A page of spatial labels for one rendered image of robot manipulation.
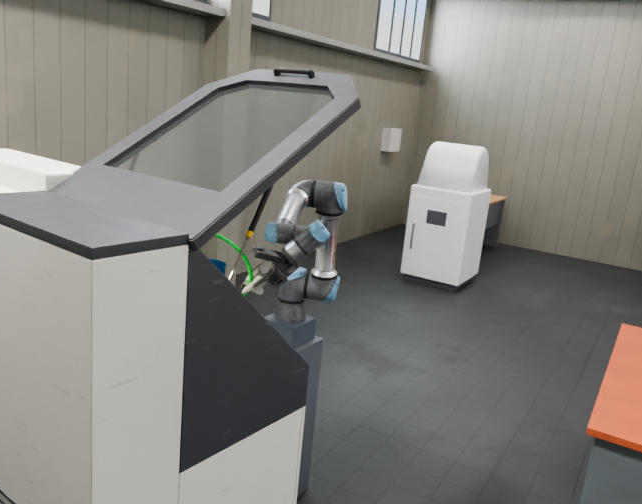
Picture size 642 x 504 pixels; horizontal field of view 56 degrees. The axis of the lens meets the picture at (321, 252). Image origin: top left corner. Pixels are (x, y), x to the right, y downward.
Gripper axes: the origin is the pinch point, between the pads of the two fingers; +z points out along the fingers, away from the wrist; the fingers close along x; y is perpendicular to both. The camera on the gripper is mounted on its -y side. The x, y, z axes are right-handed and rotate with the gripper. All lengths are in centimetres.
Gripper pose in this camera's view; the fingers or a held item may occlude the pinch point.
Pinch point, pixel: (243, 287)
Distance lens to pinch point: 212.9
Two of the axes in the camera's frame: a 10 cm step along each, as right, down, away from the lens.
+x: -2.8, -4.6, 8.4
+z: -7.7, 6.3, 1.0
